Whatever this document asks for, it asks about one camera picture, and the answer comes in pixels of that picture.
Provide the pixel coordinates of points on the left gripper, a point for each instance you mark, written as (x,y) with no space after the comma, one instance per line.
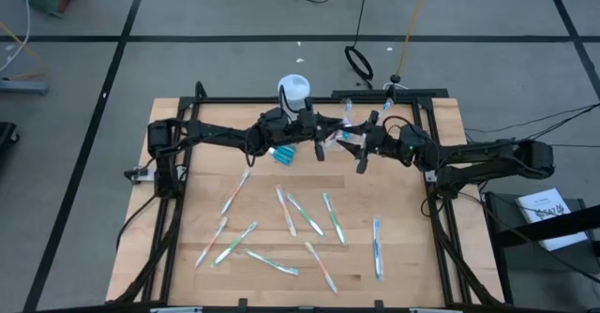
(307,125)

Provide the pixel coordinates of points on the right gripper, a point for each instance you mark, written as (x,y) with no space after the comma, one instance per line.
(382,142)

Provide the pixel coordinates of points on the teal toothpaste tube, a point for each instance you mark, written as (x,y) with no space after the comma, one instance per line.
(283,150)
(345,136)
(286,159)

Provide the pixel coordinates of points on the blue white toothbrush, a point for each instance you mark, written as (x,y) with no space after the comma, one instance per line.
(377,248)
(387,107)

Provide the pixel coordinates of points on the orange white toothbrush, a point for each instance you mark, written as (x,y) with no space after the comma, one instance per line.
(286,210)
(211,242)
(321,267)
(235,191)

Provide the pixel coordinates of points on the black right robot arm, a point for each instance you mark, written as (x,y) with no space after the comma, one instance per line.
(469,156)

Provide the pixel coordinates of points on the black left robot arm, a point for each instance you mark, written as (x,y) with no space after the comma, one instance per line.
(211,137)

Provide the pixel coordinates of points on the clear acrylic organizer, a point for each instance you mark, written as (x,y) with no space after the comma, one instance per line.
(335,144)

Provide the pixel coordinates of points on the white wipes canister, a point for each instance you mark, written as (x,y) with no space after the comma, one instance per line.
(294,90)

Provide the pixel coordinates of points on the black side cart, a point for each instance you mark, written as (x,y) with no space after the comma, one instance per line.
(515,266)

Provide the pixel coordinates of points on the white printed booklet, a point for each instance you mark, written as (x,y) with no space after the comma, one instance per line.
(548,219)

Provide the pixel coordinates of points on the grey floor base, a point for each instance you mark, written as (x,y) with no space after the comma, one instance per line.
(23,87)

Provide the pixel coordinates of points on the black floor object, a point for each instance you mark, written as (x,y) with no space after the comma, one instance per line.
(7,137)

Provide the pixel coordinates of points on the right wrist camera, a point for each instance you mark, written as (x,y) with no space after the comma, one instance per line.
(373,117)

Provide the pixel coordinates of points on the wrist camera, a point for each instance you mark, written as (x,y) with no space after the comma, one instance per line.
(373,117)
(308,106)

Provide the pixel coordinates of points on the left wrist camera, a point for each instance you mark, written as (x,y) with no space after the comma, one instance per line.
(308,106)

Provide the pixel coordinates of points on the black metal table frame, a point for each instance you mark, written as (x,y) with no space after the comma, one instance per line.
(234,100)

